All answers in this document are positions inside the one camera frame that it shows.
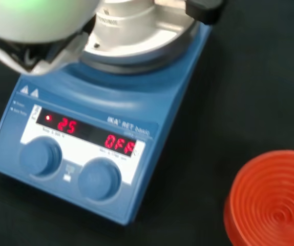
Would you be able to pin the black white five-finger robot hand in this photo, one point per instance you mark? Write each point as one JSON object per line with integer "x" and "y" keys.
{"x": 29, "y": 23}

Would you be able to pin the blue heater with steel plate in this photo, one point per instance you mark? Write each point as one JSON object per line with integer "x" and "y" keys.
{"x": 126, "y": 102}

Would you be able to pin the black bench cloth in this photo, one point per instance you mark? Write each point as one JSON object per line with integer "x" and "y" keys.
{"x": 259, "y": 77}

